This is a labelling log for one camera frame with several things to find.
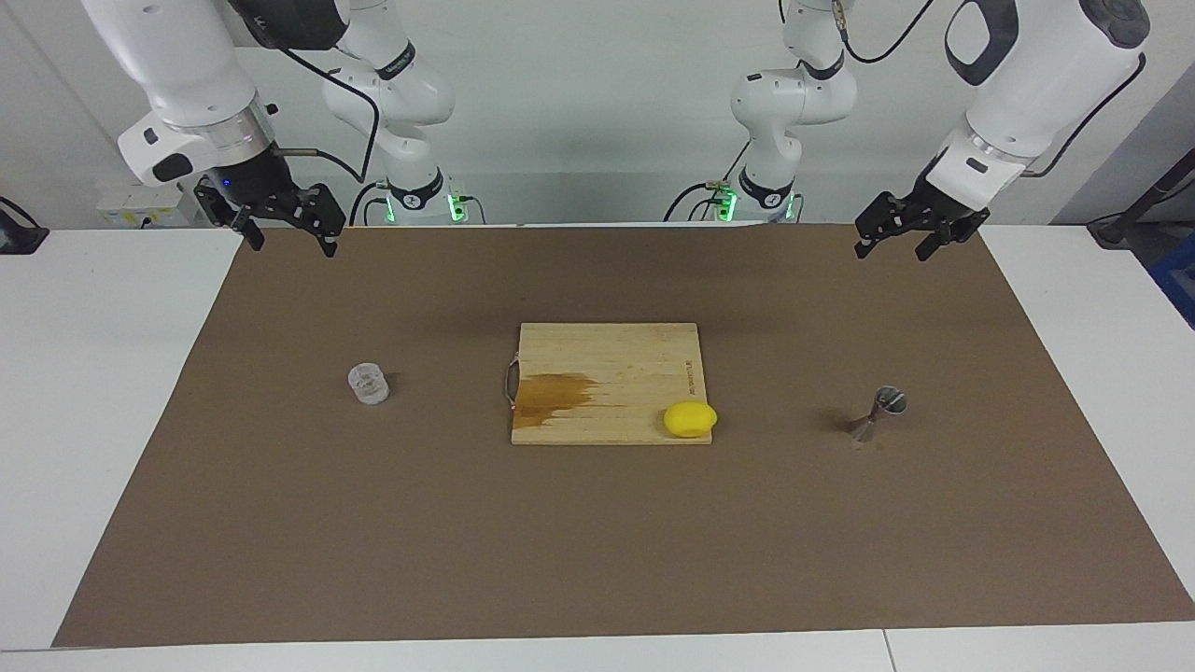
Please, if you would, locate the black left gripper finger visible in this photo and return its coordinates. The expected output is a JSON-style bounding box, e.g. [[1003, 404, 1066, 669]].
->
[[914, 207, 991, 263], [854, 190, 921, 261]]

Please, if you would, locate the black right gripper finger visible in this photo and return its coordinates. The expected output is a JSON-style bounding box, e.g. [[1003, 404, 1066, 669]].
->
[[194, 179, 265, 251], [296, 184, 347, 259]]

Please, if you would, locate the clear glass cup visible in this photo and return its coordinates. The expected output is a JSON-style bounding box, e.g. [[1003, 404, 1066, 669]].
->
[[347, 363, 390, 406]]

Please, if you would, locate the steel cocktail jigger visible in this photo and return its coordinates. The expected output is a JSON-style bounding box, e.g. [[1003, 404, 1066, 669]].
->
[[847, 385, 907, 442]]

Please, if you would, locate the black stand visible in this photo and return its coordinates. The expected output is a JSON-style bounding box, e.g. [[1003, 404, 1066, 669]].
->
[[1088, 149, 1195, 248]]

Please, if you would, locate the blue crate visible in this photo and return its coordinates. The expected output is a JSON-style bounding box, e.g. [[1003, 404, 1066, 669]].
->
[[1146, 233, 1195, 329]]

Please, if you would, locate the yellow lemon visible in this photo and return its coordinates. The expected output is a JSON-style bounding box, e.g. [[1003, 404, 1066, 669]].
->
[[663, 401, 719, 439]]

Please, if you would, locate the wooden cutting board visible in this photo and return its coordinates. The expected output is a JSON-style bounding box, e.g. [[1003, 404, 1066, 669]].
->
[[504, 322, 713, 446]]

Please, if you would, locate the brown table mat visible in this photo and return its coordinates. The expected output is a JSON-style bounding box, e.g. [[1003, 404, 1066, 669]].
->
[[51, 222, 1195, 648]]

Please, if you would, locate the black base cable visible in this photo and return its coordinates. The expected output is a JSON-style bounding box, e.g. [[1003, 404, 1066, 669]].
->
[[663, 138, 752, 223], [349, 180, 388, 228]]

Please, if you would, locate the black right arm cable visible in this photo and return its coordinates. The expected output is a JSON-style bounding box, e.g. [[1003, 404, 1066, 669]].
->
[[278, 45, 381, 185]]

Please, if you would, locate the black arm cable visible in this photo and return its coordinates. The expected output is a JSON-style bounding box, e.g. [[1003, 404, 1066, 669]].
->
[[834, 0, 1147, 178], [278, 45, 381, 185]]

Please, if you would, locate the white wall socket box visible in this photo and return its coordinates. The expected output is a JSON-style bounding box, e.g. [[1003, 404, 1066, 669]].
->
[[96, 182, 211, 228]]

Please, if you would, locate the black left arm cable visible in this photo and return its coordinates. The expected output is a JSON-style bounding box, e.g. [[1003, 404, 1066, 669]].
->
[[834, 0, 1147, 178]]

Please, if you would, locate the black clamp mount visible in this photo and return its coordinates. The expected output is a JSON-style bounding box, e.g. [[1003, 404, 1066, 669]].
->
[[0, 196, 49, 255]]

